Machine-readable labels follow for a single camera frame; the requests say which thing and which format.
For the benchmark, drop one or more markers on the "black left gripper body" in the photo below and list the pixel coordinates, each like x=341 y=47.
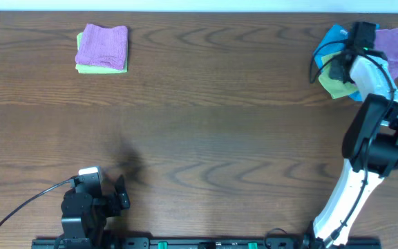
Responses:
x=115 y=199

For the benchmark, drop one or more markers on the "purple cloth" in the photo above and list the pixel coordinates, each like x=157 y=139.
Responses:
x=387 y=42
x=103 y=46

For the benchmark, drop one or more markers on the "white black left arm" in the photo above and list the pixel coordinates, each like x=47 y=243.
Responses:
x=85 y=209

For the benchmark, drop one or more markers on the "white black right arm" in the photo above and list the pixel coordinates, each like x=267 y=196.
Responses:
x=369 y=149

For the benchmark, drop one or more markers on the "blue cloth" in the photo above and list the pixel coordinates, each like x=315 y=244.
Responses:
x=334 y=43

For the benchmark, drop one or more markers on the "folded green cloth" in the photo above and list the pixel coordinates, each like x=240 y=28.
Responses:
x=95 y=69

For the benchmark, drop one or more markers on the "folded purple cloth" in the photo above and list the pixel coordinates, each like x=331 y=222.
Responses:
x=103 y=46

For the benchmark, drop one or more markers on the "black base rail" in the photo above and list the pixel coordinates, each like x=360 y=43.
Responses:
x=279 y=242

